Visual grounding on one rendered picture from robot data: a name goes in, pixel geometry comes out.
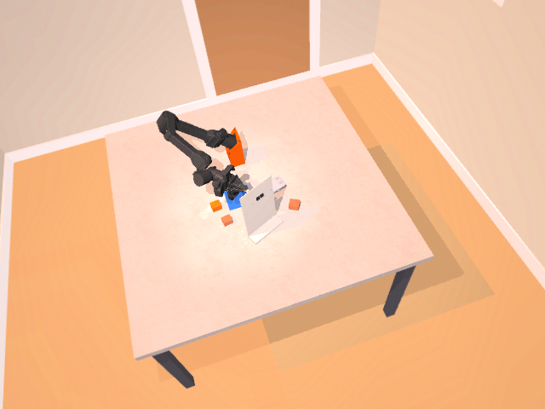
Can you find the blue flat square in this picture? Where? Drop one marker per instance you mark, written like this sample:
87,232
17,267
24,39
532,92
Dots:
236,202

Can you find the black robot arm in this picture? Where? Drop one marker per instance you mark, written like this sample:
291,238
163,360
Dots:
200,159

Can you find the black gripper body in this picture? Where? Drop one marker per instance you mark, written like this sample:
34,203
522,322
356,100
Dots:
226,175

